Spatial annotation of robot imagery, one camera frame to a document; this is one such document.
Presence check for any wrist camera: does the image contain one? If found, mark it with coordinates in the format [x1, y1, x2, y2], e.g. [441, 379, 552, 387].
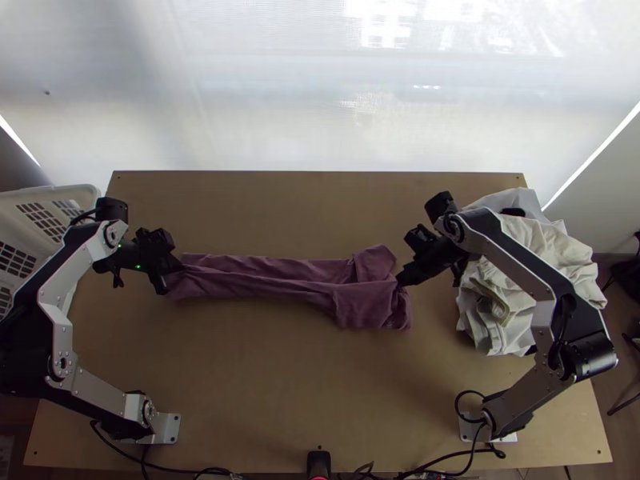
[405, 226, 437, 249]
[134, 227, 174, 250]

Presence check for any black cable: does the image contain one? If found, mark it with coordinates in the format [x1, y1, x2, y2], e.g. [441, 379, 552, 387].
[90, 419, 236, 480]
[350, 390, 507, 480]

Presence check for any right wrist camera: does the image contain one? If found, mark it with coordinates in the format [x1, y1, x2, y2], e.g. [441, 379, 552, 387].
[405, 226, 437, 249]

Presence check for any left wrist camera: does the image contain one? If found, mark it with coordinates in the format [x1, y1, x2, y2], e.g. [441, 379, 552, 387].
[134, 227, 174, 250]

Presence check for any heap of white clothes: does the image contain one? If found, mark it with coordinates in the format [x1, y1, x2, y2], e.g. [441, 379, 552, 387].
[454, 187, 609, 358]

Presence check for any white laundry basket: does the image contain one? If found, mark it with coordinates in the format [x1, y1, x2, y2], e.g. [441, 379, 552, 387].
[0, 183, 101, 321]

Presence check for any purple t-shirt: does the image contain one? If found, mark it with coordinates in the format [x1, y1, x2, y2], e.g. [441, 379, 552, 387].
[165, 243, 414, 334]

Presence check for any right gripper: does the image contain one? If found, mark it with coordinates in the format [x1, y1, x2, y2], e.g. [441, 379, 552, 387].
[396, 239, 454, 289]

